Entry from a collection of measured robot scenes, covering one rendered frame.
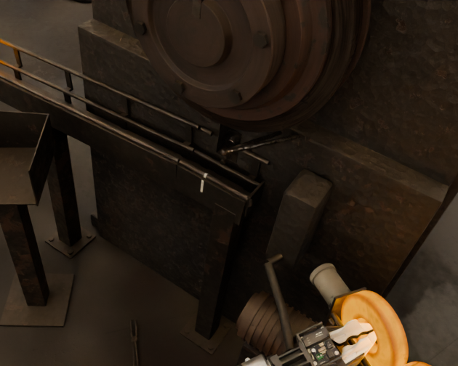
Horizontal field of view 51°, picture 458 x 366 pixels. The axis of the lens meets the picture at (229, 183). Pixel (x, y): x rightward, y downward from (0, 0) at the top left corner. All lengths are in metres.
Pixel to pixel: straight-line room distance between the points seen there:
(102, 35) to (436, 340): 1.49
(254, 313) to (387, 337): 0.35
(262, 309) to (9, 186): 0.68
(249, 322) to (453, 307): 1.08
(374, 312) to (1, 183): 0.91
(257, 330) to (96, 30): 0.84
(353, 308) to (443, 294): 1.12
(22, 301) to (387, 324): 1.25
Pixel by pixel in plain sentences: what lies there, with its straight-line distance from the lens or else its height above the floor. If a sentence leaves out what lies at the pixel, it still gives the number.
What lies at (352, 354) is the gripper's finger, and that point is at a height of 0.71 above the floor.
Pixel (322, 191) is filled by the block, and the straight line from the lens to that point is 1.04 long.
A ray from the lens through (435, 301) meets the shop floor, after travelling 2.04.
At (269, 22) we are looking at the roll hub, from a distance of 0.75.
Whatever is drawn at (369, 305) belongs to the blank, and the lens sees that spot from 0.93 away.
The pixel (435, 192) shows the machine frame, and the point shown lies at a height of 0.87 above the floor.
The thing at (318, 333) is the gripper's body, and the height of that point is 0.75.
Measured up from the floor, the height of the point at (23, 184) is 0.61.
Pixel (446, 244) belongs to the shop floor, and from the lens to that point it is 2.25.
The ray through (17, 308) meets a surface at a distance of 1.79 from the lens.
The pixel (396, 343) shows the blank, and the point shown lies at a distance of 0.92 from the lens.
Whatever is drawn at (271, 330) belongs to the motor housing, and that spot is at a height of 0.52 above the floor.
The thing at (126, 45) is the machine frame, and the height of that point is 0.87.
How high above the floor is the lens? 1.52
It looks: 45 degrees down
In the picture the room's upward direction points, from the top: 10 degrees clockwise
